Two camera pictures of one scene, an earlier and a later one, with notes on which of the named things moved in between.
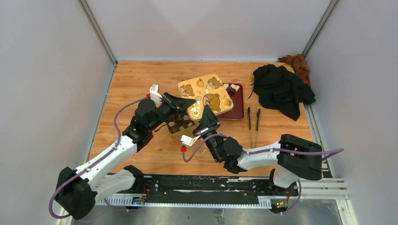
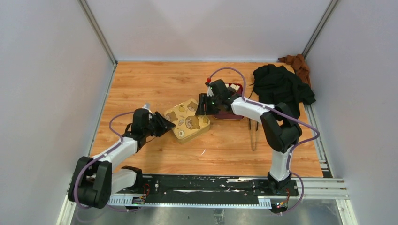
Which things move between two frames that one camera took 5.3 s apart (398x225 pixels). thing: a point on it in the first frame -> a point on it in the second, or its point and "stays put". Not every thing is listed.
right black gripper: x=209 y=123 -> x=203 y=100
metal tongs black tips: x=257 y=124 stays put
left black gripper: x=175 y=103 -> x=164 y=125
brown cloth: x=299 y=64 stays put
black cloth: x=280 y=89 stays put
